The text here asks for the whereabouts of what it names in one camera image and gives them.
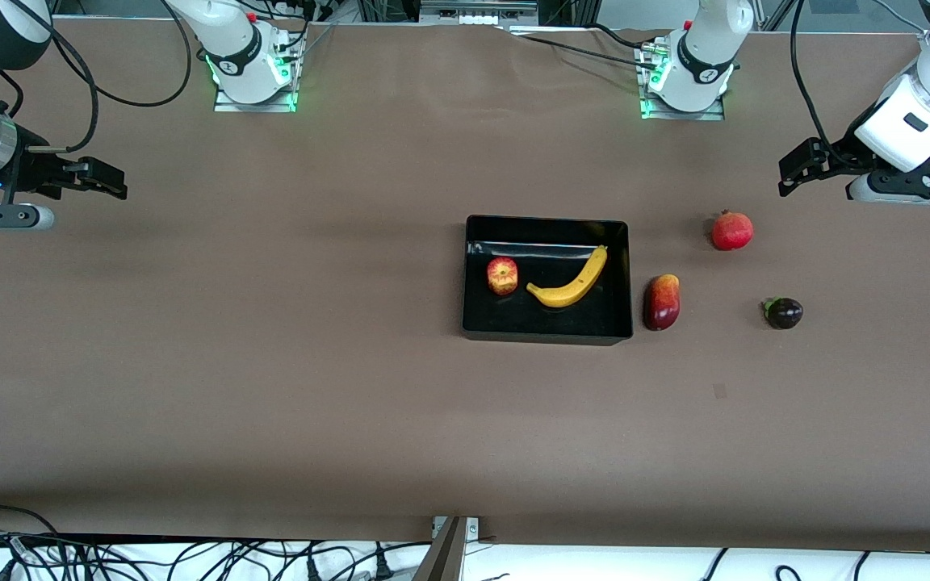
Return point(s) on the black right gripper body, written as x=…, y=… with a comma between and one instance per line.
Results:
x=29, y=169

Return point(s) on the aluminium arm base plate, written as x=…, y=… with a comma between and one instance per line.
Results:
x=231, y=105
x=707, y=115

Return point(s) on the red pomegranate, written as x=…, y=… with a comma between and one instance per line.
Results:
x=732, y=231

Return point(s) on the red yellow apple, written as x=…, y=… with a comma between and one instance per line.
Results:
x=502, y=276

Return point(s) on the dark purple mangosteen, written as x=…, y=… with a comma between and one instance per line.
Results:
x=785, y=313

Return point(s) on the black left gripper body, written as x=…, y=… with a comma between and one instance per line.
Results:
x=843, y=153

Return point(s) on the red yellow mango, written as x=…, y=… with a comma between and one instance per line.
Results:
x=661, y=305

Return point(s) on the yellow banana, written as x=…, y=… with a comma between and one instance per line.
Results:
x=566, y=292

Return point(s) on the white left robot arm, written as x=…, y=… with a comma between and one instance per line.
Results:
x=707, y=48

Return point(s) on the black rectangular plastic tray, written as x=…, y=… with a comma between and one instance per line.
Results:
x=550, y=323

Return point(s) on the silver mounting bracket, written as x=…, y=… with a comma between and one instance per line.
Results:
x=473, y=528

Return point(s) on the brown table cover sheet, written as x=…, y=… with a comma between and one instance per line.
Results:
x=271, y=363

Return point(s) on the white power strip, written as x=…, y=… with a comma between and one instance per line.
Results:
x=477, y=10

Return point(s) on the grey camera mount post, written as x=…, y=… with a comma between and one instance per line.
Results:
x=442, y=561

